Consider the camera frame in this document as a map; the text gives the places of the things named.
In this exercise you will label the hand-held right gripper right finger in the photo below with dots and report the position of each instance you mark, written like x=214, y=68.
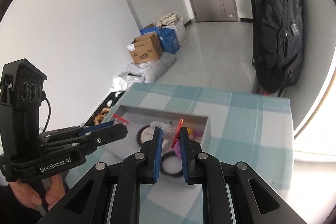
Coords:
x=183, y=155

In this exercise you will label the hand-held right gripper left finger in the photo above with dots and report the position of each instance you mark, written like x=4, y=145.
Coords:
x=158, y=155

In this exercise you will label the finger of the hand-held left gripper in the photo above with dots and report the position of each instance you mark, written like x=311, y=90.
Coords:
x=113, y=133
x=102, y=126

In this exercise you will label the grey cardboard box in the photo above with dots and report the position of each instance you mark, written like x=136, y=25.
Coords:
x=162, y=115

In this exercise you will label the person's left hand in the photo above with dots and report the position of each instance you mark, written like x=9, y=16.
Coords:
x=56, y=190

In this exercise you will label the orange braided item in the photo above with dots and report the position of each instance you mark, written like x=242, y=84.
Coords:
x=102, y=112

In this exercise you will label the dark patterned cloth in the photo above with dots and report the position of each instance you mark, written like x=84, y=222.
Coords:
x=110, y=102

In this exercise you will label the green checked tablecloth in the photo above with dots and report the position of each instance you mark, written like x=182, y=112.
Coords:
x=249, y=134

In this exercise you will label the crumpled clear plastic bags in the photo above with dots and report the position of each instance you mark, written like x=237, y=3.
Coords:
x=152, y=69

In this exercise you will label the brown cardboard box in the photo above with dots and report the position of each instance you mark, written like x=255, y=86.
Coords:
x=147, y=52

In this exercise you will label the blue cardboard box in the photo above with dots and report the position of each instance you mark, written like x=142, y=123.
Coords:
x=148, y=29
x=170, y=40

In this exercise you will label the white plastic bag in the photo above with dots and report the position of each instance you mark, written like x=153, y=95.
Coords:
x=181, y=32

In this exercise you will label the beige cloth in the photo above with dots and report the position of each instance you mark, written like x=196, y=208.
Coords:
x=168, y=19

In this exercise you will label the black backpack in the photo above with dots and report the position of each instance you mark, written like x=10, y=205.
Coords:
x=275, y=29

